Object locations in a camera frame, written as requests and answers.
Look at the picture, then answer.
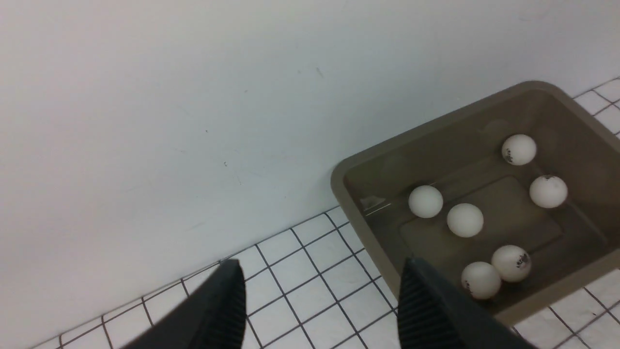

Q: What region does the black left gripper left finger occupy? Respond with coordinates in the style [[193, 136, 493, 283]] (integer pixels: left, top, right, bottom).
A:
[[125, 259, 247, 349]]

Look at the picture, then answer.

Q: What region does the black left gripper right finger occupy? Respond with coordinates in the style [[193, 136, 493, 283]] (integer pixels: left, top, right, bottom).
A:
[[397, 257, 534, 349]]

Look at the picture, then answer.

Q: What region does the white printed ping-pong ball front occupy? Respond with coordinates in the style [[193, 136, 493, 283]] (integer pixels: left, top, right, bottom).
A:
[[529, 175, 568, 208]]

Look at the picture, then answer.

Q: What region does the white printed ping-pong ball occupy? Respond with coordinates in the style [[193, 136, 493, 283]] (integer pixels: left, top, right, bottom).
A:
[[529, 175, 568, 208], [502, 134, 537, 166]]

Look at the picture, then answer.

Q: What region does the white checkered tablecloth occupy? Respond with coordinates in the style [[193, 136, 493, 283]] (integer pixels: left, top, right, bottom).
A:
[[29, 78, 620, 349]]

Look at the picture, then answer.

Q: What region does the olive green plastic bin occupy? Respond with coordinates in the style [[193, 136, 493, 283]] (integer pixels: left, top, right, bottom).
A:
[[331, 81, 620, 325]]

